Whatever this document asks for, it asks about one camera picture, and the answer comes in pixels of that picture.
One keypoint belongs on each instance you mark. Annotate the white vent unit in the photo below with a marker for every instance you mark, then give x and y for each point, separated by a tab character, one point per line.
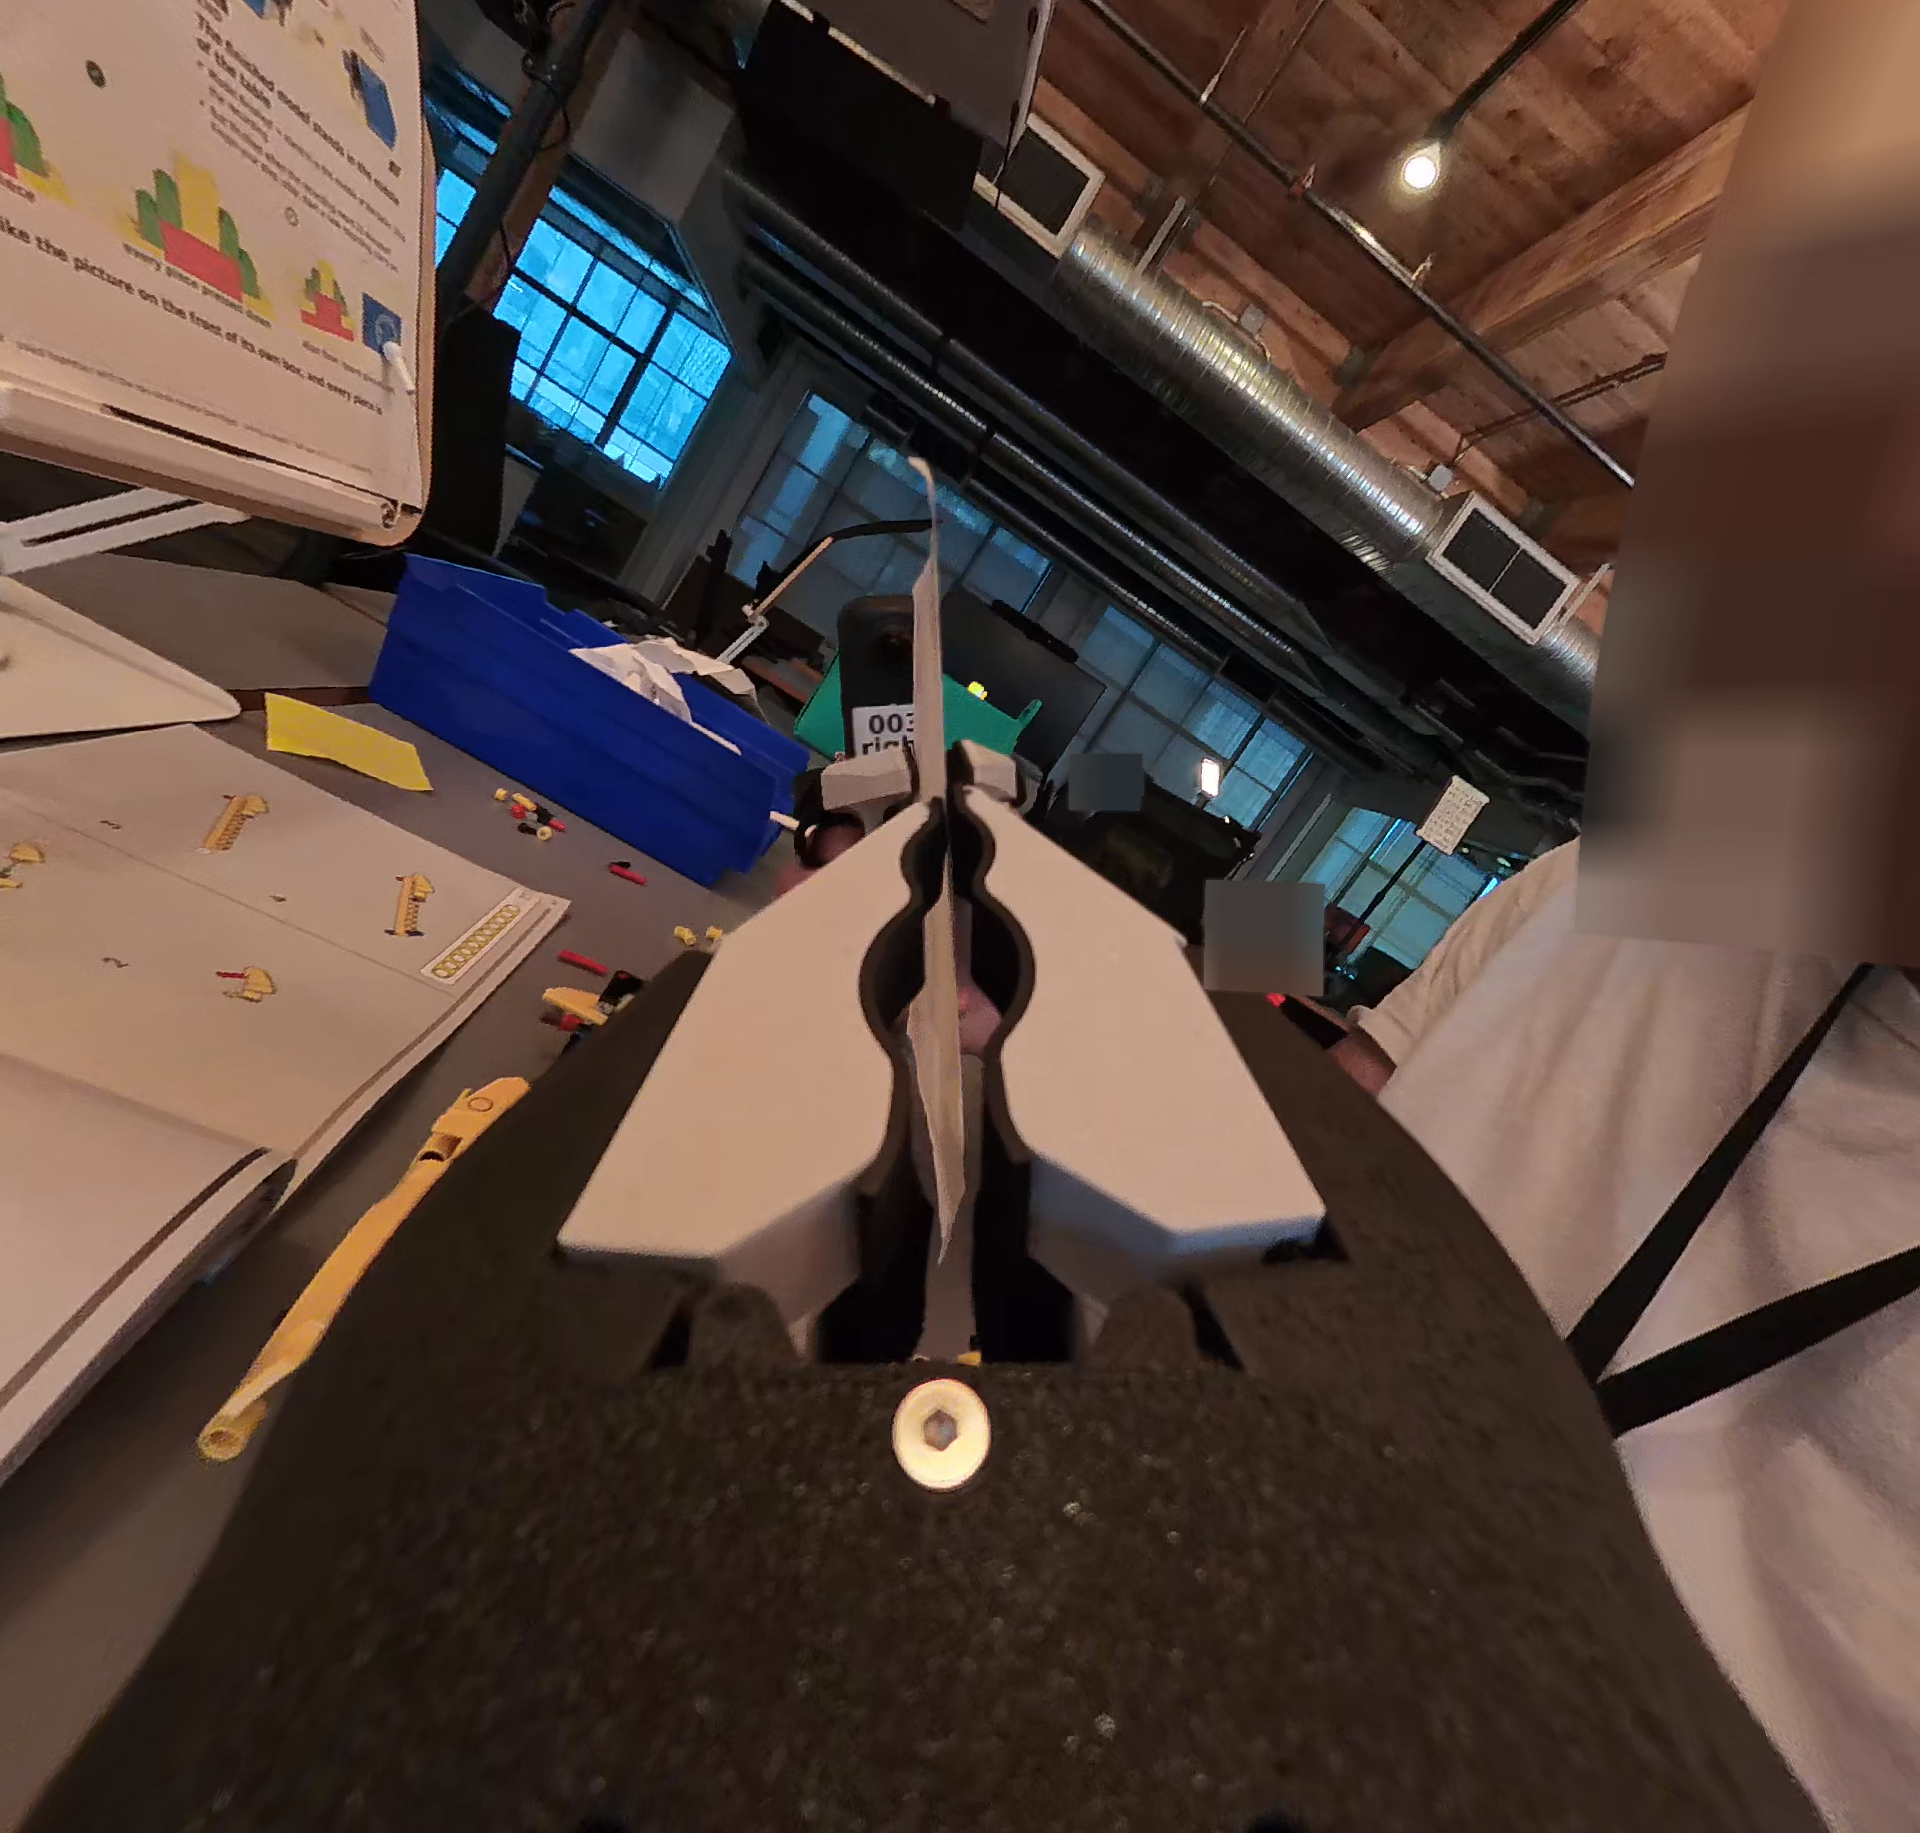
1500	565
1042	182

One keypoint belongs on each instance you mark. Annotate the ceiling spotlight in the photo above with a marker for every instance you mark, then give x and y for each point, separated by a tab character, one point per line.
1418	169

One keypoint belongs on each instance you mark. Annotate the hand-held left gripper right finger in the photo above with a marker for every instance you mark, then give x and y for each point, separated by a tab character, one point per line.
1171	1099

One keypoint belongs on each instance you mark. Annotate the yellow sticker sheet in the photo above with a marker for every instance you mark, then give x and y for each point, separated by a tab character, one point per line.
931	633

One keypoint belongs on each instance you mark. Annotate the long yellow toy panel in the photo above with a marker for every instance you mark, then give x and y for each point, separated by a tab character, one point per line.
352	1255

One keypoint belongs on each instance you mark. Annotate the silver ventilation duct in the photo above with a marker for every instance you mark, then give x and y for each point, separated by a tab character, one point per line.
1274	393

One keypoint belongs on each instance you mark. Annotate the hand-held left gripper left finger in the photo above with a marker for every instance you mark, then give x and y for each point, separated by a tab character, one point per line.
734	1112

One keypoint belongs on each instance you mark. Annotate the crumpled white paper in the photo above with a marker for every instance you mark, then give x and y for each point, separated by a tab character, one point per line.
645	671

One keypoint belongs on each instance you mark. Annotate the yellow paper scrap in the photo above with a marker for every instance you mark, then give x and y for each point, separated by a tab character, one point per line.
344	740

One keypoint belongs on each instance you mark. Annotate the grey instruction booklet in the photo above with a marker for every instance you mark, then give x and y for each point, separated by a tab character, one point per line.
224	992

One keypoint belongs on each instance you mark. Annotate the black computer monitor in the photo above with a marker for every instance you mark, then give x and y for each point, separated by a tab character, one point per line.
1042	662

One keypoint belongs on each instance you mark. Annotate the scattered small connector pieces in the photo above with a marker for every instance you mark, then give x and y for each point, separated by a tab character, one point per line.
528	816

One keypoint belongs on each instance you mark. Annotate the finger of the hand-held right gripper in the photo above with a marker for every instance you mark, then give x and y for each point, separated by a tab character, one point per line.
998	775
870	790

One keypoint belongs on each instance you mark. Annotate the person's right hand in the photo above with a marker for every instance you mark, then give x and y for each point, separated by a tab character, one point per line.
828	847

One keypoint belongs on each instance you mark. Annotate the teal plastic bin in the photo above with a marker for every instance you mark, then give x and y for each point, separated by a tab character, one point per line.
993	727

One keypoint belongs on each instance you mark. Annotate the blue plastic bin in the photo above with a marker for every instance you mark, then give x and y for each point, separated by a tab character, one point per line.
524	692

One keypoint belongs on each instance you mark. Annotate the printed instruction sheet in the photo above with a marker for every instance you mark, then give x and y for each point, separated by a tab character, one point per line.
180	139

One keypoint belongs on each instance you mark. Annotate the person in white shirt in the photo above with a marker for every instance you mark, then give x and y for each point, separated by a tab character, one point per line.
1500	1038

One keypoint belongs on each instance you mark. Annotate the overhead grey device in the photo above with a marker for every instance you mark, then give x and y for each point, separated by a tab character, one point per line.
900	3

